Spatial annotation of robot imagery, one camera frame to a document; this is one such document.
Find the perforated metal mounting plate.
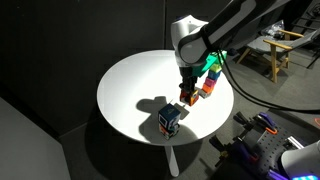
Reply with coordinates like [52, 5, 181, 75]
[251, 128, 308, 168]

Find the purple and black clamp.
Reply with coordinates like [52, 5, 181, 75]
[209, 134, 262, 168]

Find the white table pedestal base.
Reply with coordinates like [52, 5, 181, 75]
[164, 144, 181, 178]

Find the magenta embossed soft block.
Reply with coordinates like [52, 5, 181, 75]
[203, 77, 217, 89]

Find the black white patterned plush cube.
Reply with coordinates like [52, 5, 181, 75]
[157, 103, 182, 130]

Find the blue embossed soft block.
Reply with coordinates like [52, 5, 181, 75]
[207, 70, 222, 81]

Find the orange embossed soft block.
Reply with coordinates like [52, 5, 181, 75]
[201, 83, 214, 95]

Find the purple clamp with orange trigger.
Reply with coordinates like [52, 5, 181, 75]
[233, 111, 279, 136]

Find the green embossed soft block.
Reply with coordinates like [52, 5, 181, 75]
[213, 49, 229, 66]

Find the grey embossed soft block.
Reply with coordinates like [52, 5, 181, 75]
[198, 87, 212, 99]

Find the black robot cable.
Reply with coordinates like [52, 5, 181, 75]
[217, 49, 320, 113]

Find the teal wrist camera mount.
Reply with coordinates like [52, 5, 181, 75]
[192, 54, 216, 78]

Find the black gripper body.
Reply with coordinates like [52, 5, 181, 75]
[178, 66, 200, 86]

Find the wooden folding chair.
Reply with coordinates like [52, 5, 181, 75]
[236, 27, 320, 84]

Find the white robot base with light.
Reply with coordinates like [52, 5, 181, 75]
[280, 139, 320, 180]

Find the lime embossed soft block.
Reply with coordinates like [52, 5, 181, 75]
[208, 63, 223, 74]

